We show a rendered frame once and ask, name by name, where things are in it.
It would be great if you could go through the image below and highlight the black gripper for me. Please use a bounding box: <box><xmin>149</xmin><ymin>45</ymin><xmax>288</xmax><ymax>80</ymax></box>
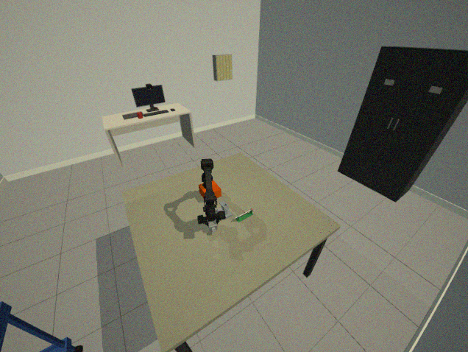
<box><xmin>197</xmin><ymin>211</ymin><xmax>226</xmax><ymax>227</ymax></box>

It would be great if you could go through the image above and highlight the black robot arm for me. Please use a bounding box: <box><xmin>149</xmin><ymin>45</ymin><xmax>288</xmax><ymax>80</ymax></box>
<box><xmin>201</xmin><ymin>159</ymin><xmax>217</xmax><ymax>222</ymax></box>

